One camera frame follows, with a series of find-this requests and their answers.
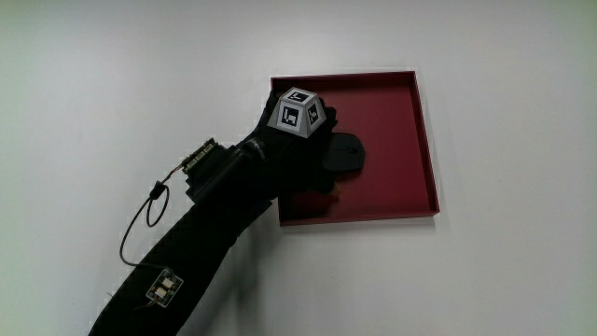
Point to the person's left hand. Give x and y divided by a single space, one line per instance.
294 158

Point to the black computer mouse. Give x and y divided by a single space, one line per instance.
346 153

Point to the red square plate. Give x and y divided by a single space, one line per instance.
392 140

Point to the person's left forearm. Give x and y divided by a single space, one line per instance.
196 252

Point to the black wrist sensor module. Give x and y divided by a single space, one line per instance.
215 170

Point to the small circuit board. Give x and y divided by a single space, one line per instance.
164 287

